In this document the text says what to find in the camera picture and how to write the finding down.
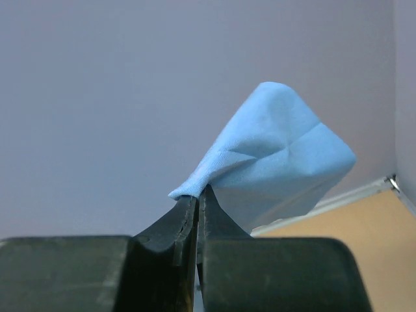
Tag light blue long sleeve shirt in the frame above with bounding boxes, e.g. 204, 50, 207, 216
170, 82, 356, 232

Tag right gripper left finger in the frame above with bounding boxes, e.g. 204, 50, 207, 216
1, 196, 197, 311

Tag aluminium table edge frame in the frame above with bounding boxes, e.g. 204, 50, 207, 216
251, 174, 415, 237

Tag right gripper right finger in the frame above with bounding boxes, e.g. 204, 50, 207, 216
196, 187, 372, 311

